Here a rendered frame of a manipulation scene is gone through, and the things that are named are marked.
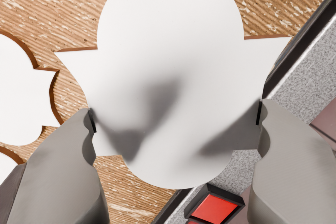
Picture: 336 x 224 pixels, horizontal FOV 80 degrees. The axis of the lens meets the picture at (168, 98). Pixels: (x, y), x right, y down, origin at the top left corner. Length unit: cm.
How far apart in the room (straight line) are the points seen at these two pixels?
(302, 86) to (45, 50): 32
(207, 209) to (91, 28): 33
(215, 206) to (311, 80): 25
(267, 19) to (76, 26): 20
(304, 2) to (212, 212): 33
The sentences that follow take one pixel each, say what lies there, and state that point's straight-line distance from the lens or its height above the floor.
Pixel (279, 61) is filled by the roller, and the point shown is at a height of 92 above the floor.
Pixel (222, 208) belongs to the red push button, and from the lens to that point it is 40.
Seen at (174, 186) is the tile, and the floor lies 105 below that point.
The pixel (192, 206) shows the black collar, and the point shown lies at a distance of 39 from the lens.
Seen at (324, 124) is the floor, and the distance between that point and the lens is 176.
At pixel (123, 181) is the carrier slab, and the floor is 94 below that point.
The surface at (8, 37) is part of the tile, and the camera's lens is 27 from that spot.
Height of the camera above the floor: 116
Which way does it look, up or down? 65 degrees down
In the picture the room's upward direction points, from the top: 178 degrees clockwise
